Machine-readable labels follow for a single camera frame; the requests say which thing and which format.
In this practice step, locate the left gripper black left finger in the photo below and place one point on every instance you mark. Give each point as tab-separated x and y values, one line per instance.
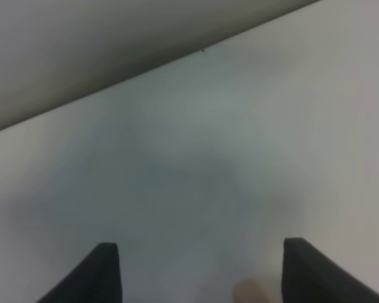
97	278

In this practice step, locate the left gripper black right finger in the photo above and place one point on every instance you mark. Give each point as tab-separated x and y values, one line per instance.
309	276

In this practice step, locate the beige teapot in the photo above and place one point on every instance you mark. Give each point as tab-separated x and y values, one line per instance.
249	291

